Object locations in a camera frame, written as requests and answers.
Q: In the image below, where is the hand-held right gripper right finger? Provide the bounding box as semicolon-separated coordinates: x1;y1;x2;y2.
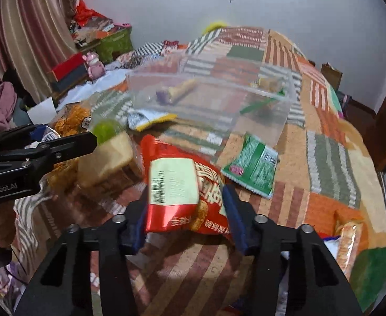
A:
222;184;365;316

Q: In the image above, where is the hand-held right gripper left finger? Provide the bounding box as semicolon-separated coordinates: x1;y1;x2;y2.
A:
13;184;149;316

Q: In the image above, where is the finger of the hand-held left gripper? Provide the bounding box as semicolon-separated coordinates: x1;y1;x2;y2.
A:
0;123;50;154
0;132;98;175

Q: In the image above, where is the green jelly cup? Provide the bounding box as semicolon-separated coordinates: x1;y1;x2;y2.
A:
93;119;123;145

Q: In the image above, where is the bread slice packet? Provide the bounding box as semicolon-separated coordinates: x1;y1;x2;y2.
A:
77;132;138;188

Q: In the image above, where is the green snack packet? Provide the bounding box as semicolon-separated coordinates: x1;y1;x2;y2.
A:
221;132;279;200

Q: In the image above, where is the red snack bag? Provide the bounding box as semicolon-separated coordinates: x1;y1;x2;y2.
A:
140;134;236;242

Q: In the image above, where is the white and yellow snack packet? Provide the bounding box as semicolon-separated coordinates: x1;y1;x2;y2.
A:
128;112;178;131

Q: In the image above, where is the clear plastic container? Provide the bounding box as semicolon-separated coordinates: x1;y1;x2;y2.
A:
125;54;299;147

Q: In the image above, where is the person's left hand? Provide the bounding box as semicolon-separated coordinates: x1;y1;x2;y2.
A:
0;202;17;257

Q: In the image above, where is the orange shredded snack bag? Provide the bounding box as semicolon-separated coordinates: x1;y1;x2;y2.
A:
46;101;96;186

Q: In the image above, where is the pink cloth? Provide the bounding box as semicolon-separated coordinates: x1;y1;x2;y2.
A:
0;81;18;131

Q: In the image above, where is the white notebook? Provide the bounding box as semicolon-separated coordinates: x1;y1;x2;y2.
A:
26;97;57;125

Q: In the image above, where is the white cloth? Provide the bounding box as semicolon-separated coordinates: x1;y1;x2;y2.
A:
56;68;129;108

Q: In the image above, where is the grey box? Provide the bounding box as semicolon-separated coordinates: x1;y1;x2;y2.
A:
50;69;91;93

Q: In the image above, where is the red box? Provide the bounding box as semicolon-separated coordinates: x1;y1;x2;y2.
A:
46;54;89;81

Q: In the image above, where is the pink toy figure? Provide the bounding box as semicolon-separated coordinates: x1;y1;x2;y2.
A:
82;52;106;80

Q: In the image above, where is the blue and white snack packet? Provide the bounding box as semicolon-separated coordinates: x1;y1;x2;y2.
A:
321;236;342;262

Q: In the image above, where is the striped brown curtain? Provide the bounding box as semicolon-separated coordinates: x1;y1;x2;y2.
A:
0;0;79;103

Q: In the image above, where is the green storage box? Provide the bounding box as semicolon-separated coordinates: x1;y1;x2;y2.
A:
94;28;134;65

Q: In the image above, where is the patchwork striped blanket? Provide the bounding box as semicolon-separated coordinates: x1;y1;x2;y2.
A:
12;26;386;316

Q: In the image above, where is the clear rice cracker packet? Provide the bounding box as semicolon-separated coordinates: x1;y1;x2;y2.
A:
334;219;365;279

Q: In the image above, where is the thin green stick packet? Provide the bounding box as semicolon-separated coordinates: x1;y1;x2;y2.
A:
239;100;279;116

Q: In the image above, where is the pile of papers and packets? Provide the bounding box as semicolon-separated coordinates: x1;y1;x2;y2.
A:
70;16;131;46

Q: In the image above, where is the checkered quilt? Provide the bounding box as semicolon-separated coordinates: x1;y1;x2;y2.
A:
116;40;180;70

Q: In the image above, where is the wafer roll packet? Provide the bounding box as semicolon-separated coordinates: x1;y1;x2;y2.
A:
156;78;199;105

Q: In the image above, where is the red plastic bag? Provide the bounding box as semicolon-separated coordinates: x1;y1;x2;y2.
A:
72;0;107;26

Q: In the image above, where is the clear peanut packet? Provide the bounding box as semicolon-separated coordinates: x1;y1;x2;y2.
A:
251;75;286;93

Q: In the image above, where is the brown cardboard box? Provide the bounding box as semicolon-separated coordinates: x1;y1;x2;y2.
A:
321;62;344;90

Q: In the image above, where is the yellow foam tube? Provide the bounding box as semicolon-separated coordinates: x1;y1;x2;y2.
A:
202;21;229;35

